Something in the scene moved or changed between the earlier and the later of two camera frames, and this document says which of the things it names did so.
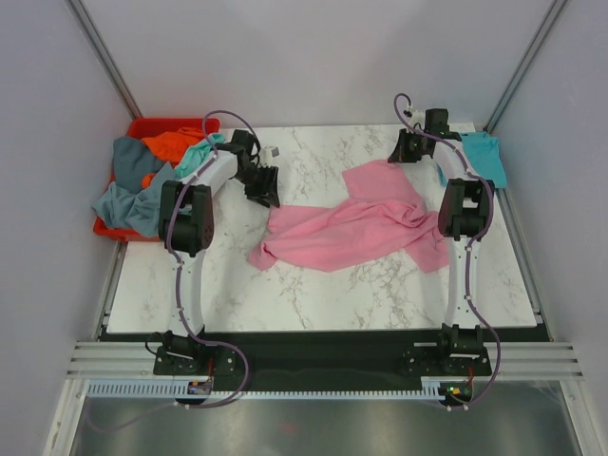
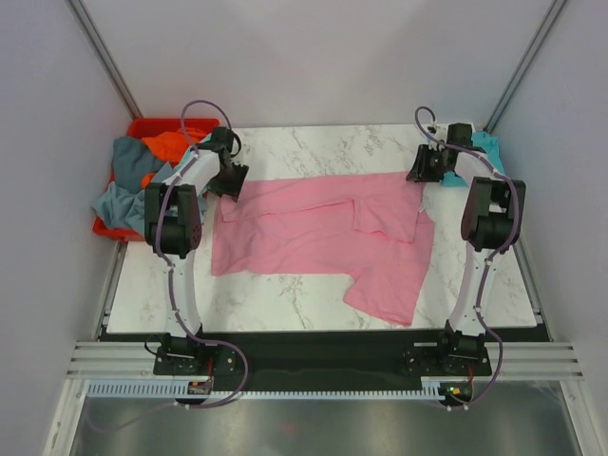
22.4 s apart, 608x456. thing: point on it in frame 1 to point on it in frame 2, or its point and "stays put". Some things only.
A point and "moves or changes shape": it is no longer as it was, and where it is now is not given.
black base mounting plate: [322, 356] stays put
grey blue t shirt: [133, 200] stays put
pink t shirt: [383, 222] moves or changes shape
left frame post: [103, 58] stays put
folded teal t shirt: [484, 152] stays put
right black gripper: [400, 154] to [420, 171]
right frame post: [548, 23] stays put
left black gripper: [268, 193] to [233, 190]
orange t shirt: [171, 146] stays put
